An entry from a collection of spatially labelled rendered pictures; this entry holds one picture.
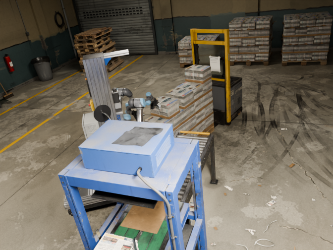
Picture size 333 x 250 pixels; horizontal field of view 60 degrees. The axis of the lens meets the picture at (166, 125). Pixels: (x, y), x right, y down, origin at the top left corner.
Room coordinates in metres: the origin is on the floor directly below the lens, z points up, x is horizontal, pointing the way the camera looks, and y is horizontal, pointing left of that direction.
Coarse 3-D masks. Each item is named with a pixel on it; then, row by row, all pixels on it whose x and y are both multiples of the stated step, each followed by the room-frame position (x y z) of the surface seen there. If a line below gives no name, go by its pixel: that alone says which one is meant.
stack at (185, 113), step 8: (192, 104) 4.45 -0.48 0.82; (200, 104) 4.62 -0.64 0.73; (184, 112) 4.26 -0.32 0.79; (192, 112) 4.43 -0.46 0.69; (200, 112) 4.60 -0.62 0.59; (152, 120) 4.05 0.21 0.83; (160, 120) 4.01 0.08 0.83; (168, 120) 3.97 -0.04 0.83; (176, 120) 4.11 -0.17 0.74; (184, 120) 4.25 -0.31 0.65; (192, 120) 4.40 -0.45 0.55; (200, 120) 4.58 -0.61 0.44; (176, 128) 4.09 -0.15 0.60; (184, 128) 4.22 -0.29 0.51; (200, 128) 4.56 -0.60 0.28
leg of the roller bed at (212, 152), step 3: (213, 144) 3.37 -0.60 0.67; (213, 147) 3.37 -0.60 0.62; (213, 150) 3.37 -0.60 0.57; (210, 153) 3.39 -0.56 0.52; (213, 153) 3.37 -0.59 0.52; (213, 156) 3.37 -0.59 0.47; (213, 159) 3.37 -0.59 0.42; (213, 162) 3.37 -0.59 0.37; (213, 165) 3.37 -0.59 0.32; (213, 168) 3.37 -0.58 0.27; (213, 171) 3.38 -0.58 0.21; (213, 174) 3.38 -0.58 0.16; (213, 177) 3.38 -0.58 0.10; (213, 180) 3.38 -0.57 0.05
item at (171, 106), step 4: (168, 100) 4.19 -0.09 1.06; (172, 100) 4.17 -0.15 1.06; (176, 100) 4.15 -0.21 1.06; (160, 104) 4.09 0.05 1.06; (164, 104) 4.05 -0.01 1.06; (168, 104) 4.03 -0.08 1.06; (172, 104) 4.07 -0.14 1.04; (176, 104) 4.14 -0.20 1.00; (164, 108) 4.03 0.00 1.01; (168, 108) 3.99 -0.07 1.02; (172, 108) 4.07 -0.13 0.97; (176, 108) 4.14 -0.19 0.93; (164, 112) 4.03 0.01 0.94; (168, 112) 3.99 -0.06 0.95; (172, 112) 4.06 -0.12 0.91; (168, 116) 3.98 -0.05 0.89
